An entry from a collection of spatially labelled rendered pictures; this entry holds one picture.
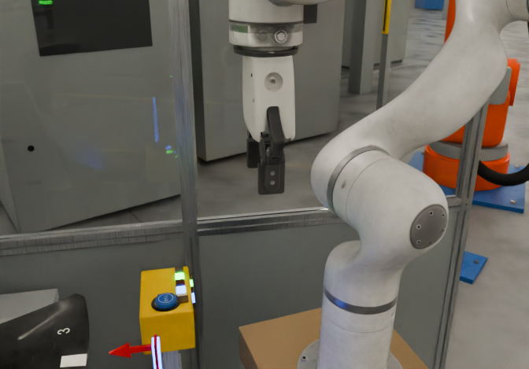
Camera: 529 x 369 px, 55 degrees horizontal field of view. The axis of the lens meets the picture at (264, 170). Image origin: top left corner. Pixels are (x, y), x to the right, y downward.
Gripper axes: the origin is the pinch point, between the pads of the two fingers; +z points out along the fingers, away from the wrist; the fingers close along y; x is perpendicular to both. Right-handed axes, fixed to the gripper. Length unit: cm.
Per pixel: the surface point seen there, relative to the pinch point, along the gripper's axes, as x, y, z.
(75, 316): 26.3, 4.4, 22.6
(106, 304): 33, 69, 68
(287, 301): -21, 70, 74
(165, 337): 14.8, 20.5, 41.6
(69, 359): 26.4, -2.2, 24.4
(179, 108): 9, 69, 10
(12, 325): 35.2, 5.1, 23.5
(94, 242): 34, 69, 47
